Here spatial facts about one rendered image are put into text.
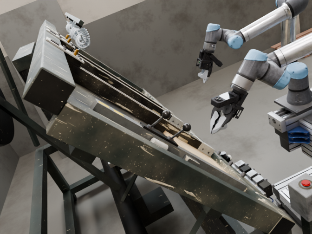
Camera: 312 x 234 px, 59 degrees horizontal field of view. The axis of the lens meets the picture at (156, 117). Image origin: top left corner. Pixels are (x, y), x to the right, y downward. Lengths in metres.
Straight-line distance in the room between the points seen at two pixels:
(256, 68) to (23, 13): 3.77
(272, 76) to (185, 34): 3.87
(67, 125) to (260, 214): 0.93
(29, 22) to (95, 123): 3.70
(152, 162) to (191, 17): 4.17
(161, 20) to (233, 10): 1.29
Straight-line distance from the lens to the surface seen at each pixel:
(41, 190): 2.58
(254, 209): 1.32
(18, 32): 4.47
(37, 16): 4.43
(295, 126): 1.98
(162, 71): 4.95
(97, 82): 1.42
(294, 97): 1.92
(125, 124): 1.12
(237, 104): 1.16
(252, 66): 1.12
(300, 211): 1.64
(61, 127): 0.81
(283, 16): 1.73
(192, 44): 5.03
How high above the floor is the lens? 2.07
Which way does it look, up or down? 28 degrees down
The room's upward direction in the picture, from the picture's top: 21 degrees counter-clockwise
